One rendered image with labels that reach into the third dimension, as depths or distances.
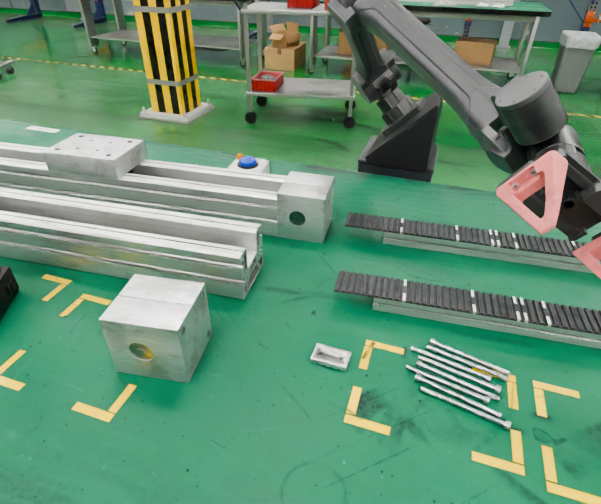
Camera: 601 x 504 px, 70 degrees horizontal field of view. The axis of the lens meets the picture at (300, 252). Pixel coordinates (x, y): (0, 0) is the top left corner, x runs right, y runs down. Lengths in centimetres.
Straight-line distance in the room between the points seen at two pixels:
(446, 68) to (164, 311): 51
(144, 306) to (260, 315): 18
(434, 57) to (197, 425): 59
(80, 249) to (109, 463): 37
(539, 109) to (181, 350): 49
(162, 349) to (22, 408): 18
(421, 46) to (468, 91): 11
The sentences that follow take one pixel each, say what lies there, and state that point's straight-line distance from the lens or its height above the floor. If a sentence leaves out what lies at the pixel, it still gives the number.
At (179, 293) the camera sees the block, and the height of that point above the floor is 87.
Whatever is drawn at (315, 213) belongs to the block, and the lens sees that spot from 79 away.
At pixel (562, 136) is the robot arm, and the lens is 59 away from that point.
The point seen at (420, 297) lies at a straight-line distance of 68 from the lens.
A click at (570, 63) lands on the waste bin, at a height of 30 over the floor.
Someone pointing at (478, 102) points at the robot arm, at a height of 107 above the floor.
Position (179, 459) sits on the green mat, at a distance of 54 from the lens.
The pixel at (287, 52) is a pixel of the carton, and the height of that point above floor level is 21.
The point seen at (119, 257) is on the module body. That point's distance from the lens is 76.
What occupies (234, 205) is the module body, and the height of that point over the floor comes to 84.
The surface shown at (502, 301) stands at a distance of 71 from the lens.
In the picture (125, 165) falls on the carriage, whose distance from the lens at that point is 94.
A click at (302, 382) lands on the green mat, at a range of 58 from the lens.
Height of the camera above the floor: 124
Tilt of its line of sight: 35 degrees down
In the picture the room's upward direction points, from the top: 1 degrees clockwise
